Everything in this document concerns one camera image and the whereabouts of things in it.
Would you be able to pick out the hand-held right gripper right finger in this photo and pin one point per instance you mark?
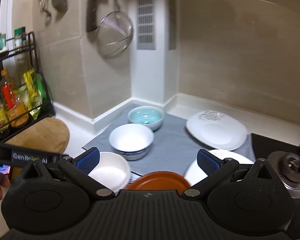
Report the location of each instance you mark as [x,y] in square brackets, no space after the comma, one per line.
[207,162]

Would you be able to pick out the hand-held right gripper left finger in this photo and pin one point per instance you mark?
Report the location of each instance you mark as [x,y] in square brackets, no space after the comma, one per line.
[88,160]

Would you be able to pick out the plain white bowl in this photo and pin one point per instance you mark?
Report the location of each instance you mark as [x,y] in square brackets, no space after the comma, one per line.
[110,173]

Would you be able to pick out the plain white round plate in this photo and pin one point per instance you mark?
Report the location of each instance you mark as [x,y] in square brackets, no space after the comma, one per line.
[222,158]

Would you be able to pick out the wooden cutting board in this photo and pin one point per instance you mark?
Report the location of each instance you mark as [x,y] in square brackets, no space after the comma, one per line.
[47,135]

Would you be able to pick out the white plate with floral print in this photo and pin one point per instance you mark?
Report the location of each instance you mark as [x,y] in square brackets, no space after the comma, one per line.
[216,131]

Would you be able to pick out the grey table mat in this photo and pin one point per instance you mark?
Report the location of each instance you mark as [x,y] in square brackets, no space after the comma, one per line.
[172,142]

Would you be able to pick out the white bowl with blue pattern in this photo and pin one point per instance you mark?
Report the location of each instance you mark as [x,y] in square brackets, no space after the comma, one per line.
[131,140]

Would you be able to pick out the brown plate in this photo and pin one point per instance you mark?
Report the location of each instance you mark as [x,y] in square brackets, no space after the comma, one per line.
[162,182]

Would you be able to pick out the black stove top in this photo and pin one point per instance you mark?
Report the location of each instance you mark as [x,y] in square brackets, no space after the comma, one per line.
[270,145]

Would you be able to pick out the yellow green snack packet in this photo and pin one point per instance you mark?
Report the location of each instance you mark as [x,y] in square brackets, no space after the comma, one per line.
[32,90]

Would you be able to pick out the light blue bowl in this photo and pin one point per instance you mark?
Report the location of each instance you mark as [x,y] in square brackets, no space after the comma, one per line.
[146,117]

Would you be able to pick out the gas stove burner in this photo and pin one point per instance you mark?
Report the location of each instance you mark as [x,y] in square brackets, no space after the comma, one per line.
[291,170]

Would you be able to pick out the green cap spice jar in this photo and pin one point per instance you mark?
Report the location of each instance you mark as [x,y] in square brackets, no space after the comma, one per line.
[20,35]

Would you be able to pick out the metal mesh strainer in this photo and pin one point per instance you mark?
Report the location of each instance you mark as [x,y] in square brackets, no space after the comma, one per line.
[115,35]

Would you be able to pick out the black hanging holder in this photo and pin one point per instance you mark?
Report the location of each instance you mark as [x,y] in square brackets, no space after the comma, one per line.
[93,5]

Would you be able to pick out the hanging metal utensils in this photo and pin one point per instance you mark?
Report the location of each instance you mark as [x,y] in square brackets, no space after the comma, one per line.
[44,0]

